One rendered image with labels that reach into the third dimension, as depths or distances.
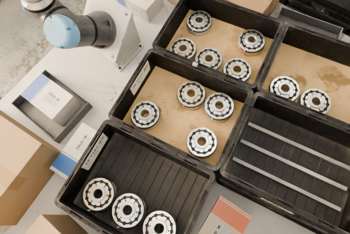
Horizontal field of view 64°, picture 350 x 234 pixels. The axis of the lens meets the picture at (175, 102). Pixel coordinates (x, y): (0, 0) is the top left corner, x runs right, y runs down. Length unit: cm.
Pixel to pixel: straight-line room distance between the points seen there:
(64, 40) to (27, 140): 36
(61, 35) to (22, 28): 160
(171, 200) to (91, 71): 68
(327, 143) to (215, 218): 45
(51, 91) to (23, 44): 136
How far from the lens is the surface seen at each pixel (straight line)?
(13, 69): 247
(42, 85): 127
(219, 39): 117
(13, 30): 269
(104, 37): 116
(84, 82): 131
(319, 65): 119
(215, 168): 87
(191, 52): 110
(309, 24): 145
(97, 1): 125
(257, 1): 126
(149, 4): 135
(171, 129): 100
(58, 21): 106
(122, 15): 116
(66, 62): 140
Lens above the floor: 179
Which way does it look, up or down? 67 degrees down
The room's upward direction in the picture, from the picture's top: 11 degrees counter-clockwise
